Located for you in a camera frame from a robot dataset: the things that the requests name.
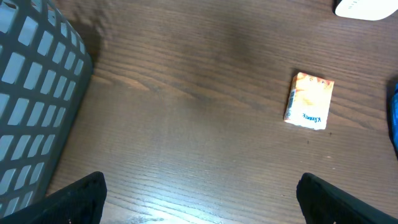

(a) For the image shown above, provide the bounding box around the grey plastic basket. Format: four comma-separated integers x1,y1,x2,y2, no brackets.
1,0,93,217

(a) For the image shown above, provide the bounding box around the white barcode scanner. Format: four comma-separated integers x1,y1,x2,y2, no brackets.
334,0,397,21

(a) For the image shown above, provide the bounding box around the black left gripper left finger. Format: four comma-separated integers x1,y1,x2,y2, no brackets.
1,171,107,224

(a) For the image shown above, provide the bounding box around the small orange box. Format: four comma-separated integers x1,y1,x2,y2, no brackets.
284,72,335,130

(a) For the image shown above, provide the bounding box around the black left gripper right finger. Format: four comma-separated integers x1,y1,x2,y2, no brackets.
296,172,397,224

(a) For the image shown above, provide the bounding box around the blue cookie pack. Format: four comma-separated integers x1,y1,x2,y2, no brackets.
390,85,398,151

